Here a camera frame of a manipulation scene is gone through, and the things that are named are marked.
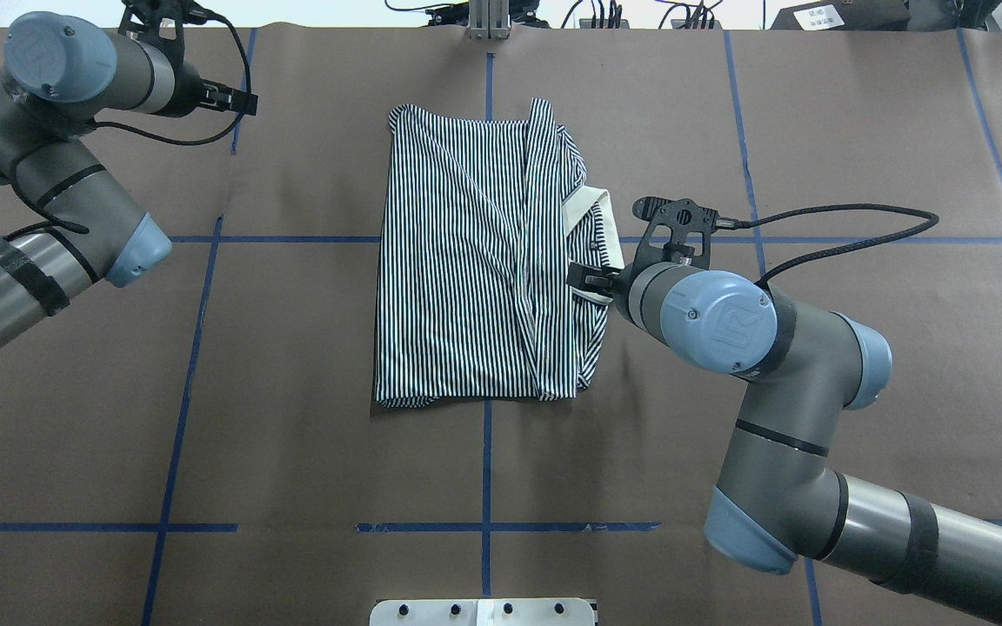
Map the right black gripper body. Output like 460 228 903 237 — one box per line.
567 263 633 301

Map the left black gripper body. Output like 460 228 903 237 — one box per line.
197 80 258 116

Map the blue white striped polo shirt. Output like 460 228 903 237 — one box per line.
374 99 624 408

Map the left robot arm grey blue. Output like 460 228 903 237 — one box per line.
0 1 257 349

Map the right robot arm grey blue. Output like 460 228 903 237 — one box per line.
567 262 1002 625

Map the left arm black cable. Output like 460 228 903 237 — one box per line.
92 9 253 147

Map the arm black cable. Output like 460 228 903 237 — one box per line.
92 9 253 147
718 203 940 288

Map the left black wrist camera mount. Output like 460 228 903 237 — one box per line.
117 1 230 66

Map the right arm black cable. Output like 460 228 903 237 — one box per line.
718 203 940 288

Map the aluminium frame post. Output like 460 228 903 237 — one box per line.
466 0 511 41

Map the white camera post with base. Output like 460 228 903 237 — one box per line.
369 597 599 625

